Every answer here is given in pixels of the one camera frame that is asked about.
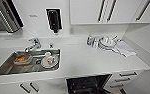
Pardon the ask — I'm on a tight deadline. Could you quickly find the stainless steel dishwasher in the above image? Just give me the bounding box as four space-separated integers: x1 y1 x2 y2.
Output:
65 74 114 94

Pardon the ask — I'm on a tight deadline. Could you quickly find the stack of white bowls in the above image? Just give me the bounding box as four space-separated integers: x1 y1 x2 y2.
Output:
97 34 121 52

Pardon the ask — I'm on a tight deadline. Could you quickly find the blue dish soap bottle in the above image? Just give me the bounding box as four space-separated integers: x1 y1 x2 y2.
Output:
86 34 94 47

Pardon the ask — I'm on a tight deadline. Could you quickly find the small chrome sink knob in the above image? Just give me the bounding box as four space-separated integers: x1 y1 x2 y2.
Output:
49 42 55 49

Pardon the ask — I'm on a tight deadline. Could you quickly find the white plate with cup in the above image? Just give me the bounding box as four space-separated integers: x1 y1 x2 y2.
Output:
41 51 60 69

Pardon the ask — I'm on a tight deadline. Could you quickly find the chrome sink faucet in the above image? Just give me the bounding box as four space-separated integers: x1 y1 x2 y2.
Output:
23 37 42 54

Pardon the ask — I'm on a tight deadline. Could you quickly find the clear food container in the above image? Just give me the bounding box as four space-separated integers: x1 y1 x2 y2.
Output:
12 54 34 67

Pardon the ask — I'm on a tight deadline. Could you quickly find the white drawer unit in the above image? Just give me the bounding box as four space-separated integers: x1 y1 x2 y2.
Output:
104 69 139 94

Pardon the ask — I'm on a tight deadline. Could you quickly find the white two-door sink cabinet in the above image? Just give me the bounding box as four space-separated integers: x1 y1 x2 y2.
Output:
0 78 68 94

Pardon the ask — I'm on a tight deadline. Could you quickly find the stainless steel sink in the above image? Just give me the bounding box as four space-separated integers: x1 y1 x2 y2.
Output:
0 48 62 77

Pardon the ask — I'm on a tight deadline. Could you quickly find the white wall outlet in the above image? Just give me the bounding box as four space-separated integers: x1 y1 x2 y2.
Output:
69 26 75 36

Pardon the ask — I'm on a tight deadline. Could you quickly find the black wall soap dispenser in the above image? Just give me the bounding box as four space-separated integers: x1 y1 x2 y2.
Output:
45 8 63 35

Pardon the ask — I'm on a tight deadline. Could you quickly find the white wall cabinet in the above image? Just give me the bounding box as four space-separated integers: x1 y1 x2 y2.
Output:
69 0 150 26

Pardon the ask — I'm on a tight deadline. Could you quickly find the small wall label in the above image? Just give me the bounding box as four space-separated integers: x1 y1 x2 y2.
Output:
28 14 38 18

